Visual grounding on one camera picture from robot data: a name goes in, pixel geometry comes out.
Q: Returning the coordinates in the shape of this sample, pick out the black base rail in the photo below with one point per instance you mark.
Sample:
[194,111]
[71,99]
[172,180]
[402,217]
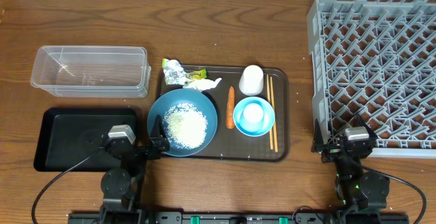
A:
[180,218]

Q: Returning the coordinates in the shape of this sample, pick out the grey dishwasher rack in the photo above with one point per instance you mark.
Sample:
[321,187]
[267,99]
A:
[375,59]

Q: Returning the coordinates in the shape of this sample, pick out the pale pink cup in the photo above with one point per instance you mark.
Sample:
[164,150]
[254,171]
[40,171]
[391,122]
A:
[252,81]

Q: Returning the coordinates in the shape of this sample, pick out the orange carrot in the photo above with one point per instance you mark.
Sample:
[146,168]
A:
[230,108]

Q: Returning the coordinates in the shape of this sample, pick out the dark blue plate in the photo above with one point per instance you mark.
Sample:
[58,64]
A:
[200,101]

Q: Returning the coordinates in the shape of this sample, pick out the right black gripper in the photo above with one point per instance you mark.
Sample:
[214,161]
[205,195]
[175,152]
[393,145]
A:
[332,150]

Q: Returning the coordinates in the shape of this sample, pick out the light blue cup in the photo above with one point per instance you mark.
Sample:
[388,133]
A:
[253,113]

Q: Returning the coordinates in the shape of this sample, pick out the pile of white rice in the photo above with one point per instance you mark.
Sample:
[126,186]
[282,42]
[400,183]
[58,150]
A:
[186,126]

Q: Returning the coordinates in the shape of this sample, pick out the light blue saucer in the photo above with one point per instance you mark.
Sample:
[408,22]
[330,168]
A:
[253,129]

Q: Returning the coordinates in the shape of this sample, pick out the crumpled white tissue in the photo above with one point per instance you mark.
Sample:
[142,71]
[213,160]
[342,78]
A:
[203,84]

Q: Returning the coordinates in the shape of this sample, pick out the dark brown serving tray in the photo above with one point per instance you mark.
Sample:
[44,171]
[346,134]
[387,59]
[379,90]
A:
[231,144]

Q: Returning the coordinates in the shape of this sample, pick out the crumpled foil snack wrapper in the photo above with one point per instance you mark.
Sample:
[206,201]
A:
[174,73]

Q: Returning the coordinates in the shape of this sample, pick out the black plastic tray bin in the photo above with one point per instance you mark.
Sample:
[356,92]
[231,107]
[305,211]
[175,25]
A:
[69,135]

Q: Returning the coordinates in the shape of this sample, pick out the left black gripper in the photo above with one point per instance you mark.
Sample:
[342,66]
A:
[160,139]

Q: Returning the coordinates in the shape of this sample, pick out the clear plastic bin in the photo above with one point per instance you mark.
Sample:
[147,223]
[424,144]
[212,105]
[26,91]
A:
[92,71]

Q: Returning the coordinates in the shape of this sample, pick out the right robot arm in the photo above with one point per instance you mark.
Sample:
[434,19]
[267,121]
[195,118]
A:
[363,192]

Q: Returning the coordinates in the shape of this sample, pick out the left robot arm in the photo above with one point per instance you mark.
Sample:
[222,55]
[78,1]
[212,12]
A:
[121,185]

